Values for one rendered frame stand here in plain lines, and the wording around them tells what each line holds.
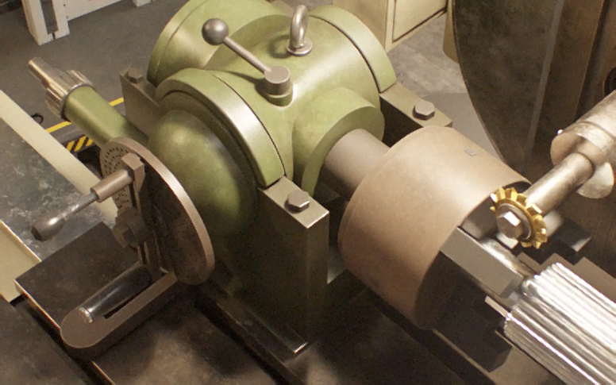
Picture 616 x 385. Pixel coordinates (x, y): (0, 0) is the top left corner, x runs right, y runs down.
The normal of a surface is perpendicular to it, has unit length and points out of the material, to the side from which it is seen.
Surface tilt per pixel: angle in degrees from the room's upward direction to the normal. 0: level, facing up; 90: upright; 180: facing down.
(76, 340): 4
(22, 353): 0
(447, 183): 9
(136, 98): 90
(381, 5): 90
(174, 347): 0
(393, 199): 36
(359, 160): 26
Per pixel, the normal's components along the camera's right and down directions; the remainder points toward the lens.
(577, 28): -0.72, 0.52
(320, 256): 0.69, 0.55
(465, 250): -0.42, -0.24
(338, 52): 0.29, -0.37
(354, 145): -0.14, -0.54
